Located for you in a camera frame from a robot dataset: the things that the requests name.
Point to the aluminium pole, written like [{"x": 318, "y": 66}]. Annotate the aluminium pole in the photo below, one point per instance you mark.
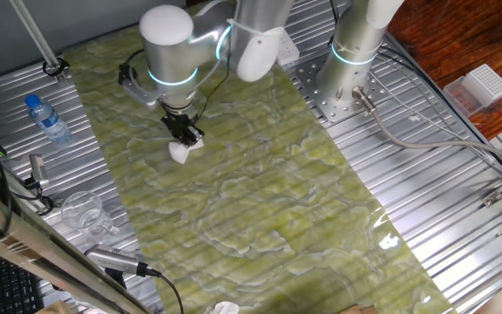
[{"x": 33, "y": 30}]

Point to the silver ribbed camera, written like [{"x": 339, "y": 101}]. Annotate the silver ribbed camera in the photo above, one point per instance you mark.
[{"x": 116, "y": 259}]

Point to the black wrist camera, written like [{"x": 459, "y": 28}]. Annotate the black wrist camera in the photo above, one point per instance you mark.
[{"x": 126, "y": 74}]

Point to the white pipette tip box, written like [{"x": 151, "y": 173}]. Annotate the white pipette tip box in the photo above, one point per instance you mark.
[{"x": 488, "y": 83}]

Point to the clear glass mug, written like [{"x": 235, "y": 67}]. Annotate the clear glass mug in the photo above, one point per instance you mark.
[{"x": 81, "y": 209}]

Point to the aluminium frame bar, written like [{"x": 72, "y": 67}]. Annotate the aluminium frame bar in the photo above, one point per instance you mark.
[{"x": 37, "y": 253}]

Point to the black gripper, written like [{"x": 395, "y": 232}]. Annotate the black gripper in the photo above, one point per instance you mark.
[{"x": 178, "y": 124}]

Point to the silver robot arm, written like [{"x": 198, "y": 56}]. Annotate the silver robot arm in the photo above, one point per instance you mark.
[{"x": 168, "y": 52}]

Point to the cardboard box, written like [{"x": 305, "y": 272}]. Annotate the cardboard box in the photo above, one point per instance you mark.
[{"x": 357, "y": 309}]

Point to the white sponge block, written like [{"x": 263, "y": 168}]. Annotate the white sponge block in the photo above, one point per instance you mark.
[{"x": 178, "y": 154}]

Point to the green marble pattern mat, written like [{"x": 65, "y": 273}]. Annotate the green marble pattern mat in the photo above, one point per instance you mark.
[{"x": 255, "y": 196}]

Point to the water bottle blue cap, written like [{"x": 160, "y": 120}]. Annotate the water bottle blue cap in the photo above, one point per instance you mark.
[{"x": 48, "y": 122}]

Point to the white crumpled tissue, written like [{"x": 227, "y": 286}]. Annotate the white crumpled tissue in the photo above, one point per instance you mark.
[{"x": 225, "y": 308}]

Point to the black keyboard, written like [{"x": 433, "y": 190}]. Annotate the black keyboard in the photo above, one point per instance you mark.
[{"x": 7, "y": 288}]

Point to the clear plastic box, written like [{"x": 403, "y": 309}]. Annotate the clear plastic box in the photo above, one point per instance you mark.
[{"x": 460, "y": 98}]

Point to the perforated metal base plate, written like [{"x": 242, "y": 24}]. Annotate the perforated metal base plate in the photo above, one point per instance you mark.
[{"x": 320, "y": 102}]

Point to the silver camera bracket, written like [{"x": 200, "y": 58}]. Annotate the silver camera bracket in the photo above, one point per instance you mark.
[{"x": 140, "y": 93}]

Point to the white power strip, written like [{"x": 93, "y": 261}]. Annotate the white power strip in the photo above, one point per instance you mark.
[{"x": 290, "y": 50}]

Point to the black clamp tool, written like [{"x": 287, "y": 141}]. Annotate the black clamp tool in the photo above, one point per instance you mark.
[{"x": 38, "y": 169}]

